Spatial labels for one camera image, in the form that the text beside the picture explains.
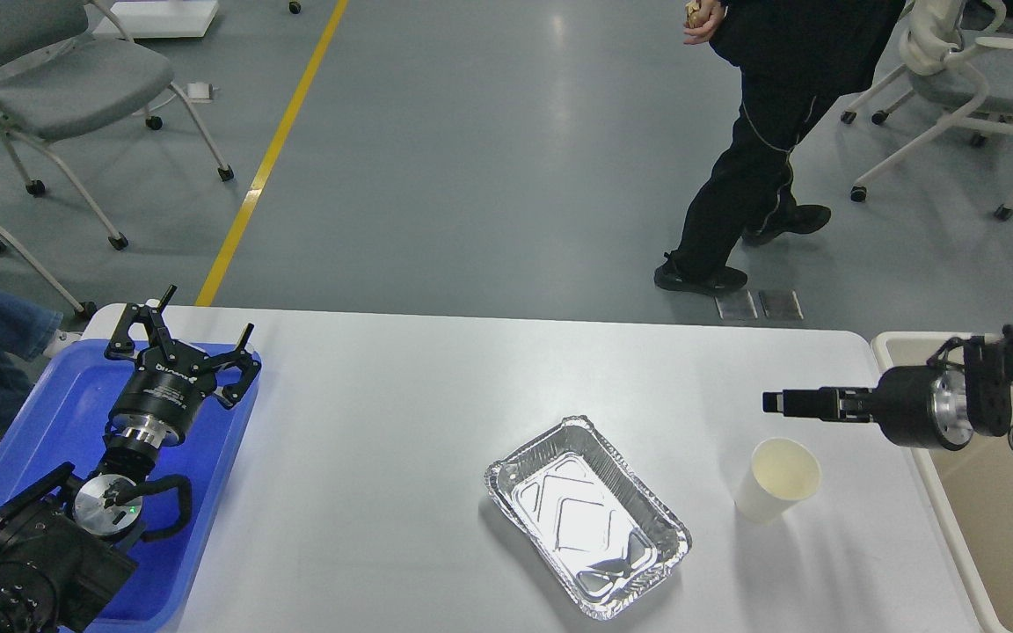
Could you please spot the white base board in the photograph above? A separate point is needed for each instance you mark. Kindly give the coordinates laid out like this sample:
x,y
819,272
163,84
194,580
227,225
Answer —
x,y
165,19

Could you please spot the blue plastic tray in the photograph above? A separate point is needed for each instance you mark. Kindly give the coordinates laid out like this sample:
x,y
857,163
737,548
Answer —
x,y
63,421

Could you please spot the metal floor socket plate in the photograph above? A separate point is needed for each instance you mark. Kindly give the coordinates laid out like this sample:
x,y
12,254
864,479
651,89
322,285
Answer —
x,y
737,306

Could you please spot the beige plastic bin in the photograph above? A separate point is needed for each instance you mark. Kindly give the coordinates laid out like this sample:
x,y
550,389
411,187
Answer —
x,y
978,484

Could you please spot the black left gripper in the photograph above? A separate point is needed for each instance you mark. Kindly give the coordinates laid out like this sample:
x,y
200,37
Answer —
x,y
163,399

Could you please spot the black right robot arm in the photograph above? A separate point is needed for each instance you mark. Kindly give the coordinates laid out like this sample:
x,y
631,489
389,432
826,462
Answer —
x,y
987,364

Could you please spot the aluminium foil tray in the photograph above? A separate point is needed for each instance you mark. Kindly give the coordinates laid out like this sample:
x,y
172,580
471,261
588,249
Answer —
x,y
606,537

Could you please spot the person in black clothes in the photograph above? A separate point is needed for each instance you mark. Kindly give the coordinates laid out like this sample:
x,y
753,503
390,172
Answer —
x,y
796,58

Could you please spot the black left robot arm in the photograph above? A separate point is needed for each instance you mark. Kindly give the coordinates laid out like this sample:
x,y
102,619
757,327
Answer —
x,y
112,473

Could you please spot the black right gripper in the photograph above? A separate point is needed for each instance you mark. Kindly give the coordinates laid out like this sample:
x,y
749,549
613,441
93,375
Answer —
x,y
915,406

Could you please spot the white grey chair right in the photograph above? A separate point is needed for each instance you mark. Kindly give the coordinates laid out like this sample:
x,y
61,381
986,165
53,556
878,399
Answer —
x,y
969,74

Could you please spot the white paper cup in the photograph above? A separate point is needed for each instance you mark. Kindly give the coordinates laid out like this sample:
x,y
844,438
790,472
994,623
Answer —
x,y
780,474

